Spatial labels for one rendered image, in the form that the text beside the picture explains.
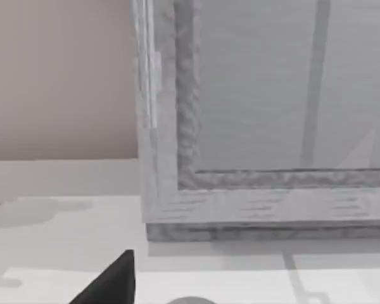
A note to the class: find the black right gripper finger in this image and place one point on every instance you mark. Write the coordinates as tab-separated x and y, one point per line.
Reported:
117	282

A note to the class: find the grey round object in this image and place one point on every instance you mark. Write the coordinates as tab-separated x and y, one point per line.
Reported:
190	301

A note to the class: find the grey cabinet door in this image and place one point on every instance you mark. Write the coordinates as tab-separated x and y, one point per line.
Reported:
272	95

